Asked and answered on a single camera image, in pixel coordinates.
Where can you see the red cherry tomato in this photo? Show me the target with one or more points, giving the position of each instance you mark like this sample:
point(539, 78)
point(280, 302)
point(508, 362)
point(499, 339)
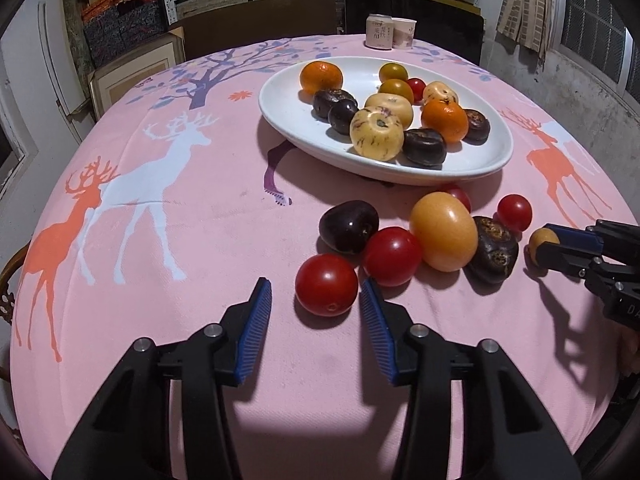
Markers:
point(515, 212)
point(326, 285)
point(458, 193)
point(392, 256)
point(417, 87)

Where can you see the pink deer print tablecloth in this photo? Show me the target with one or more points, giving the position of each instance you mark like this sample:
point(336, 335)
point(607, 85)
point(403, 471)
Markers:
point(208, 197)

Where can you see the stacked fabric boxes left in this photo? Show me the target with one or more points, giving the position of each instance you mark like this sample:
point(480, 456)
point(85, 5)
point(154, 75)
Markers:
point(114, 27)

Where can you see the black chair back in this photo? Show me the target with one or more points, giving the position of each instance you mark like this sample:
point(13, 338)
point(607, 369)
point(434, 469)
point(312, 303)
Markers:
point(458, 31)

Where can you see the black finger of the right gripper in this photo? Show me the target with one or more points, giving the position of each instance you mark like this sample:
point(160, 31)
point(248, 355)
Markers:
point(570, 260)

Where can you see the barred window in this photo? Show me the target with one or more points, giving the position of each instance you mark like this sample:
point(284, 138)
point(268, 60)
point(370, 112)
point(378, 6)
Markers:
point(592, 34)

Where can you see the person's hand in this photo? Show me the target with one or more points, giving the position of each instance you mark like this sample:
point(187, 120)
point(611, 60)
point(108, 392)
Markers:
point(628, 356)

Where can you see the large yellow-orange oval fruit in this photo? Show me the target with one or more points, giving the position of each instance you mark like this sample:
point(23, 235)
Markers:
point(446, 231)

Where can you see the red cherry tomato behind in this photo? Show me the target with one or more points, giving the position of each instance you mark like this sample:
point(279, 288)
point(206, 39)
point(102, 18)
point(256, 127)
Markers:
point(458, 193)

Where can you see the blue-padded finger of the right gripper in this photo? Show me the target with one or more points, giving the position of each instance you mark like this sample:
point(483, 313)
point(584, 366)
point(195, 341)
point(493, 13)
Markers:
point(584, 240)

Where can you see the beige patterned curtain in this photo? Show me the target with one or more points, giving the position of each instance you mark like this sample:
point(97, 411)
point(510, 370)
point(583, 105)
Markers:
point(533, 26)

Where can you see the orange-yellow tomato front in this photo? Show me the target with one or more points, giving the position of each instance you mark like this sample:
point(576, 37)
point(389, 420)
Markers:
point(397, 87)

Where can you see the pink paper cup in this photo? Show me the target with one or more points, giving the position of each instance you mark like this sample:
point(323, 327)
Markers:
point(403, 33)

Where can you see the small yellow pepino fruit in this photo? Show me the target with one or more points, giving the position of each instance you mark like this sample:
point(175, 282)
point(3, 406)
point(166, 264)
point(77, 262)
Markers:
point(438, 91)

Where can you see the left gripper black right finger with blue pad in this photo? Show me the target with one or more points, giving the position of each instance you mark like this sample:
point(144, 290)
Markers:
point(507, 431)

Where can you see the small orange-yellow tomato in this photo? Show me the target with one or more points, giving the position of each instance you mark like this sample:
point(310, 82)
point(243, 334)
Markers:
point(392, 70)

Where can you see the dark brown water chestnut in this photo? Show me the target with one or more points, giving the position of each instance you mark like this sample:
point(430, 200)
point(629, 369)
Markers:
point(496, 252)

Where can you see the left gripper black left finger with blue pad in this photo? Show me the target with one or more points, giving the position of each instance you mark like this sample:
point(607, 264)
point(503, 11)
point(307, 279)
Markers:
point(124, 431)

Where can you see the small tan longan fruit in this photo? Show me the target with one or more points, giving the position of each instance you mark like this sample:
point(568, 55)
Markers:
point(539, 237)

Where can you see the white oval plate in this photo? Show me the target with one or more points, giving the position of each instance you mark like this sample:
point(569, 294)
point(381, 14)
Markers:
point(289, 110)

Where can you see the framed picture leaning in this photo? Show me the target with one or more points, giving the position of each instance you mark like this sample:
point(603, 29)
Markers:
point(109, 83)

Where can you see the yellow pepino fruit front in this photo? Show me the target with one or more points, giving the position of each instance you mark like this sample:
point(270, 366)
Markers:
point(396, 105)

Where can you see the dark wooden chair back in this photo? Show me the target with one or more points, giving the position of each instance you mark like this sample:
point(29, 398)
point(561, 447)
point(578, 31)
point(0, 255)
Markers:
point(256, 21)

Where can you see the dark purple plum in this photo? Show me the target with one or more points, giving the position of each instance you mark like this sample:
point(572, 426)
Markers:
point(340, 115)
point(347, 227)

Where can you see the yellow striped pepino large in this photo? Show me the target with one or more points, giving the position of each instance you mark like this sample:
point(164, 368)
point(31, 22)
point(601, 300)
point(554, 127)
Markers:
point(376, 134)

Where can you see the large orange tangerine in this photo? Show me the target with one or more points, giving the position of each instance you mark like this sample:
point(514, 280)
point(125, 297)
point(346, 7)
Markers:
point(318, 75)

